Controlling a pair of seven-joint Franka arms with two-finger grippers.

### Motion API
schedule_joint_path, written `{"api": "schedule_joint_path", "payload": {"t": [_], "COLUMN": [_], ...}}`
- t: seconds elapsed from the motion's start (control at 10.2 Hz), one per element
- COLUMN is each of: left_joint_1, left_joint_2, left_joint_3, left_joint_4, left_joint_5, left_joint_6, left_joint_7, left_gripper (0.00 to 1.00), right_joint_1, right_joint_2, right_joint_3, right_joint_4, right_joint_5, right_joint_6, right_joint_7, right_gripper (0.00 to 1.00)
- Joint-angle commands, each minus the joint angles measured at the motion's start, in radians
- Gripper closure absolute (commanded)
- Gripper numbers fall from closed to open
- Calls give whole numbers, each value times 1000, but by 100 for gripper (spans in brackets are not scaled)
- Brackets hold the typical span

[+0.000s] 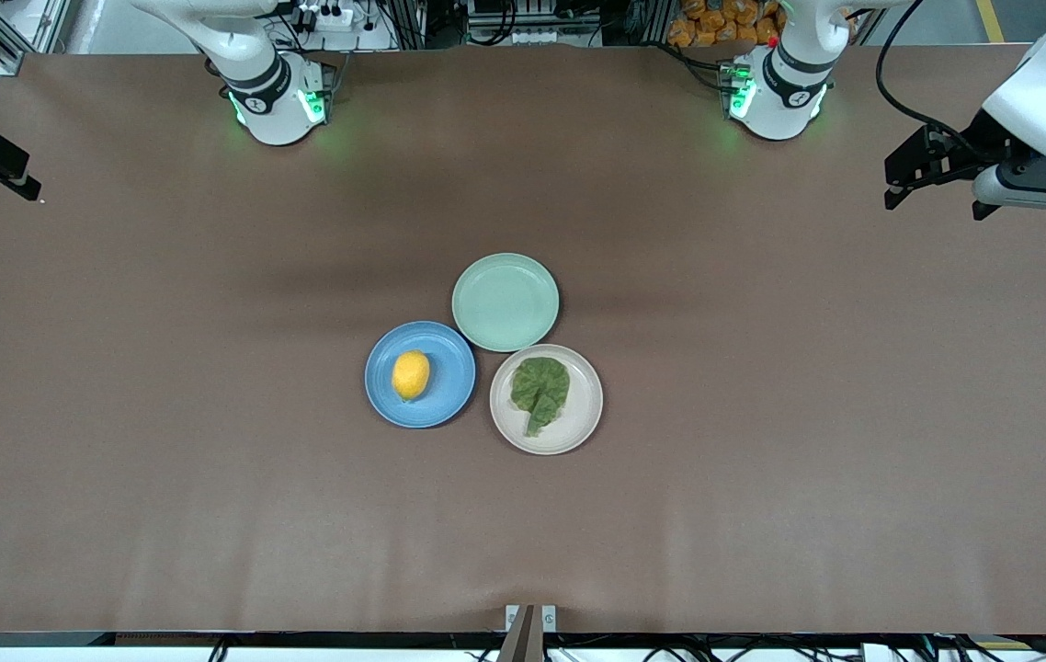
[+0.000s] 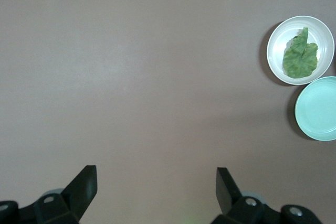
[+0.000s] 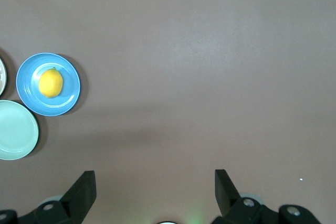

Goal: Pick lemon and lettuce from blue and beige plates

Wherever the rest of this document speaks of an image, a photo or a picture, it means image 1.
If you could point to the beige plate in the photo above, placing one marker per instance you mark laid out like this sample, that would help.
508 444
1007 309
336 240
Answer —
583 414

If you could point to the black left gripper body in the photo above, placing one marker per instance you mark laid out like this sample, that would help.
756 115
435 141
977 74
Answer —
975 145

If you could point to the orange snack bag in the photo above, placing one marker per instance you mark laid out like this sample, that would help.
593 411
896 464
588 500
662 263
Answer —
716 23

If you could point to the metal table edge bracket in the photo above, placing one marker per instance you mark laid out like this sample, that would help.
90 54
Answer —
530 625

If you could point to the grey arm base box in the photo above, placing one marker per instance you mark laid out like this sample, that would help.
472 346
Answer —
316 92
736 87

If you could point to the blue plate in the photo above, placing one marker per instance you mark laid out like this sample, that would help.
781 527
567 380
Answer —
449 386

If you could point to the yellow lemon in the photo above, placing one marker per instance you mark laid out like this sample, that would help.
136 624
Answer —
411 375

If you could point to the green lettuce leaf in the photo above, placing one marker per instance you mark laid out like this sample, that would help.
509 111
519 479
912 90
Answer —
539 386

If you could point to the green plate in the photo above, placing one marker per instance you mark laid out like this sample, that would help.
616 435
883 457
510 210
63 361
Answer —
505 302

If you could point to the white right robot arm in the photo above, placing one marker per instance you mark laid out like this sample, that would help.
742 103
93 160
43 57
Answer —
266 101

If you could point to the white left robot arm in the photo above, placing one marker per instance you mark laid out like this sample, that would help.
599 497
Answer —
785 92

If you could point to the white power strip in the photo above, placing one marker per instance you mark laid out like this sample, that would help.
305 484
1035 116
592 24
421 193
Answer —
325 16

